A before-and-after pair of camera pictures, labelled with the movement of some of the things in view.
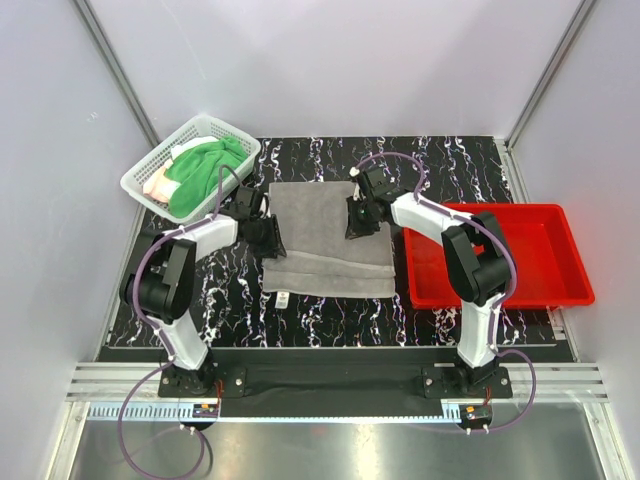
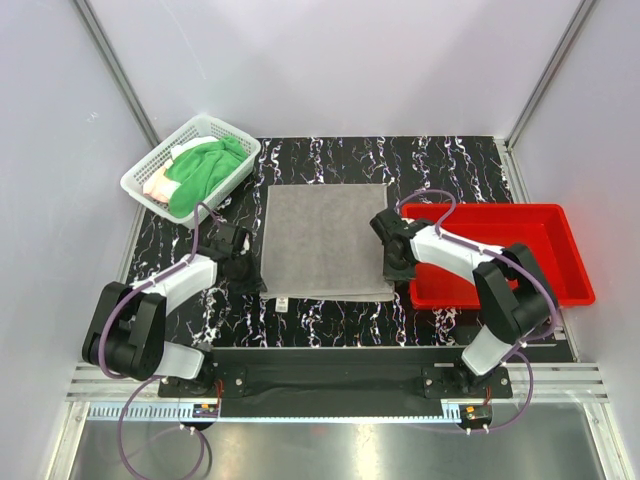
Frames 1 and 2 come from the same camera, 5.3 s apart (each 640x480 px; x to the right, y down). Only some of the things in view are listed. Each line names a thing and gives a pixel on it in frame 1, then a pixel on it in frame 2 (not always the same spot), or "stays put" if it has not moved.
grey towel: [310, 219] stays put
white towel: [191, 143] stays put
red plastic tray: [550, 268] stays put
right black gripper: [354, 229] to [396, 275]
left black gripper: [273, 245] to [254, 284]
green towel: [195, 173] stays put
